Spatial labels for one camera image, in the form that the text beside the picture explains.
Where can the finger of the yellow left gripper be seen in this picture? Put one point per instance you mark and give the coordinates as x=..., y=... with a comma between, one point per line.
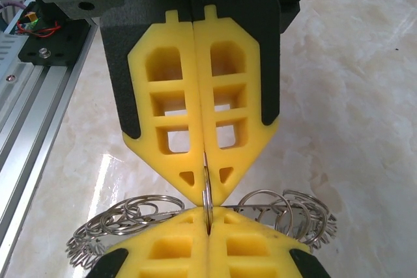
x=254, y=73
x=140, y=73

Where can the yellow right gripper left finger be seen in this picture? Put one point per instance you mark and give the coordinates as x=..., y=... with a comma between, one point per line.
x=169, y=258

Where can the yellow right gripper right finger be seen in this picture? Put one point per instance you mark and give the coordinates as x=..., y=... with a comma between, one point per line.
x=254, y=235

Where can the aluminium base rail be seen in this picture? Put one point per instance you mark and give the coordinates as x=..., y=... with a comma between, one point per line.
x=29, y=102

